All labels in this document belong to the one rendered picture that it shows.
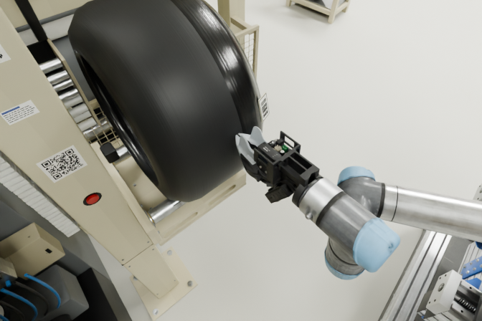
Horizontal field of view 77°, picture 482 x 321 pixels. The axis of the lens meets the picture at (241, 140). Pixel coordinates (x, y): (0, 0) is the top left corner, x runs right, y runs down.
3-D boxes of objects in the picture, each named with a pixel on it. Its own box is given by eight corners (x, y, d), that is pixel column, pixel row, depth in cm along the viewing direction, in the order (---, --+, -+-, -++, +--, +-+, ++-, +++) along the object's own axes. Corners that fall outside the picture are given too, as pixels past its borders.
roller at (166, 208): (153, 228, 89) (145, 216, 88) (150, 224, 93) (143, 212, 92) (244, 165, 102) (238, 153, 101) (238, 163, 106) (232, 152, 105)
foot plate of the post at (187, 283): (153, 321, 152) (153, 320, 150) (129, 277, 164) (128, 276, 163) (198, 284, 162) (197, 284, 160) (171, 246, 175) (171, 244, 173)
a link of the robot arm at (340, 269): (366, 233, 64) (378, 210, 55) (361, 289, 57) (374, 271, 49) (328, 224, 66) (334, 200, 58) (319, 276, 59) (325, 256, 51)
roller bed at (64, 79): (47, 152, 105) (-8, 88, 82) (34, 127, 112) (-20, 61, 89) (101, 125, 113) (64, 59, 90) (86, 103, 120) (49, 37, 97)
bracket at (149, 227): (154, 246, 90) (146, 233, 82) (100, 161, 109) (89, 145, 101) (164, 238, 91) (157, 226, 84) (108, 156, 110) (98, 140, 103)
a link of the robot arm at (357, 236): (366, 284, 48) (378, 266, 41) (313, 234, 54) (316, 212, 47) (395, 251, 50) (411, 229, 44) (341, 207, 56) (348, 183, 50)
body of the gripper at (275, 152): (280, 127, 59) (328, 163, 52) (278, 155, 65) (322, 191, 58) (249, 147, 55) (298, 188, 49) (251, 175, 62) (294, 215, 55)
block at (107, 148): (110, 165, 97) (105, 156, 93) (103, 155, 99) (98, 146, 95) (121, 158, 98) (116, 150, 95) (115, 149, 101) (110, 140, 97)
